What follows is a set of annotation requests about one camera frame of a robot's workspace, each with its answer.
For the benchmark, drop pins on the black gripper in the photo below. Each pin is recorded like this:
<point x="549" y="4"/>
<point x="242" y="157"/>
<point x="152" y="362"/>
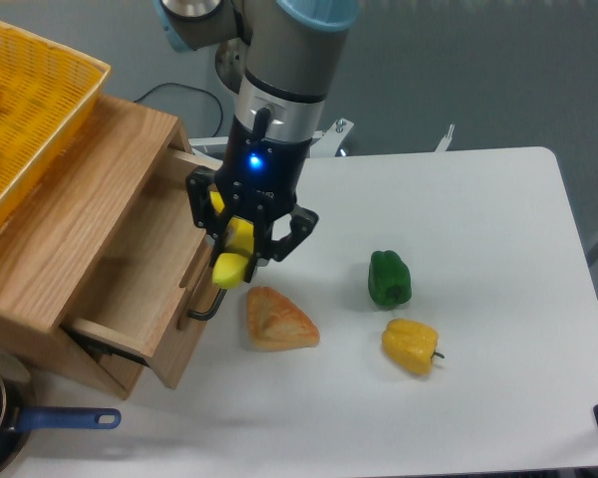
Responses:
<point x="257" y="181"/>

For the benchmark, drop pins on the yellow banana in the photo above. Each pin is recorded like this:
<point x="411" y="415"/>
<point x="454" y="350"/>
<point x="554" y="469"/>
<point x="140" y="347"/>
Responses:
<point x="230" y="266"/>

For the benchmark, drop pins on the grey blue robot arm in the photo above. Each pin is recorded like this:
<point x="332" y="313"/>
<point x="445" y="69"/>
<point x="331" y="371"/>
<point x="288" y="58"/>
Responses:
<point x="293" y="49"/>

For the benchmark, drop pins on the open wooden top drawer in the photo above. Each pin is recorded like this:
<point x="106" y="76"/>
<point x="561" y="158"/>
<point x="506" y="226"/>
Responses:
<point x="131" y="314"/>

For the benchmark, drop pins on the wooden drawer cabinet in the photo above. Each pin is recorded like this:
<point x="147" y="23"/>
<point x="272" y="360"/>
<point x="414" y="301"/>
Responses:
<point x="55" y="238"/>

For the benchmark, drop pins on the triangular toasted bread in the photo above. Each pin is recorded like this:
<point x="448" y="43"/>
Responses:
<point x="276" y="324"/>

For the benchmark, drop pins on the green bell pepper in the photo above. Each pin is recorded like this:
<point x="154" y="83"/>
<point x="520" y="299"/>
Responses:
<point x="389" y="279"/>

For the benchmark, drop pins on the yellow bell pepper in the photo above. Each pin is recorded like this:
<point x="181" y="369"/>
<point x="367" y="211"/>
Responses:
<point x="410" y="344"/>

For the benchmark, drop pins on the yellow plastic basket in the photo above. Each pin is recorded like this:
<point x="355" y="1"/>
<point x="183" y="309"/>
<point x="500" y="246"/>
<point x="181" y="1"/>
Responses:
<point x="47" y="90"/>

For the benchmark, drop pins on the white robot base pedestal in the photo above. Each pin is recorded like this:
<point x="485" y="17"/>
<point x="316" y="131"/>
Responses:
<point x="229" y="64"/>

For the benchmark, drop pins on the black drawer handle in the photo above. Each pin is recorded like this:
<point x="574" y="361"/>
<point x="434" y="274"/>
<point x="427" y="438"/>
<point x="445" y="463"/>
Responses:
<point x="211" y="311"/>

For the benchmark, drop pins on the white metal bracket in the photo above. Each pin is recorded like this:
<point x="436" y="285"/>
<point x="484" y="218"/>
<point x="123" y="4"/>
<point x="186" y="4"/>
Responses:
<point x="446" y="139"/>

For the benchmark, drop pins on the blue handled black pan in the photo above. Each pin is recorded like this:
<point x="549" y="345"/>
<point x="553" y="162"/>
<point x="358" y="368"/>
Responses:
<point x="20" y="414"/>

